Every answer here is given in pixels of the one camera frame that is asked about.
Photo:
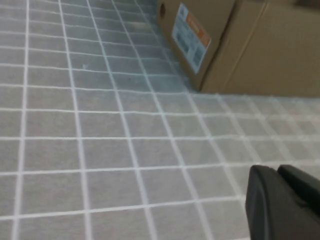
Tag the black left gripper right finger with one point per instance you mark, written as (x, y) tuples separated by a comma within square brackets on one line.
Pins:
[(305, 190)]

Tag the grey white grid tablecloth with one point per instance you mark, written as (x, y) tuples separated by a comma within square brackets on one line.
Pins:
[(100, 150)]

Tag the brown cardboard shoe box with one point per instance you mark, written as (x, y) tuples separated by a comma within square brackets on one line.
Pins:
[(262, 62)]

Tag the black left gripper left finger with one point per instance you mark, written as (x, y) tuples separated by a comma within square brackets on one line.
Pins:
[(267, 215)]

